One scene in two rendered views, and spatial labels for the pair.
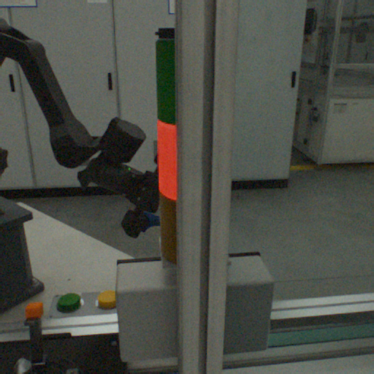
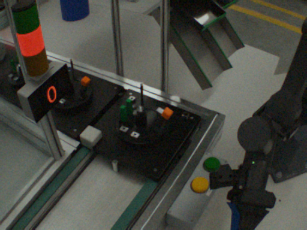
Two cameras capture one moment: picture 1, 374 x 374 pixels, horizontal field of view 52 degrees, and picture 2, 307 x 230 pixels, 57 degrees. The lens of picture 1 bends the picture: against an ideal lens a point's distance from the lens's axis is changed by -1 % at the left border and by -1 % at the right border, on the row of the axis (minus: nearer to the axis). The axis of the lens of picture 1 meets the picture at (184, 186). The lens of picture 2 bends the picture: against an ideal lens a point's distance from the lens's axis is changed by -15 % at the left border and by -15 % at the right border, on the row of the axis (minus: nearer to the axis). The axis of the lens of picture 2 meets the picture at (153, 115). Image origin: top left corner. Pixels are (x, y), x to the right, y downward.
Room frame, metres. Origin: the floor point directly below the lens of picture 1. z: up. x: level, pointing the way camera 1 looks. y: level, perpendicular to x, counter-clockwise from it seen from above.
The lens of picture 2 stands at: (0.74, -0.25, 1.62)
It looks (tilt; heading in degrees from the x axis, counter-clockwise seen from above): 45 degrees down; 128
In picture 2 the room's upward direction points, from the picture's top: 1 degrees counter-clockwise
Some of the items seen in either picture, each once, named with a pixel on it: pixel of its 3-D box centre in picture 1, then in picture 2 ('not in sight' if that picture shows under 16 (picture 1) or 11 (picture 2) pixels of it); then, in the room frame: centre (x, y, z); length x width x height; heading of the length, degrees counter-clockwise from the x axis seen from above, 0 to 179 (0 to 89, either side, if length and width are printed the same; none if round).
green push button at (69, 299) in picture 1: (69, 303); (211, 165); (0.56, 0.21, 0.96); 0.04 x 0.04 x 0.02
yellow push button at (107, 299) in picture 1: (109, 300); (199, 185); (0.57, 0.14, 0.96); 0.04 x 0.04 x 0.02
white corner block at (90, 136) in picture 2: not in sight; (91, 138); (0.26, 0.09, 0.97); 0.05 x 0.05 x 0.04; 7
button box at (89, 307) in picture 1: (109, 314); (198, 191); (0.57, 0.14, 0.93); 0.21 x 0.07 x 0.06; 97
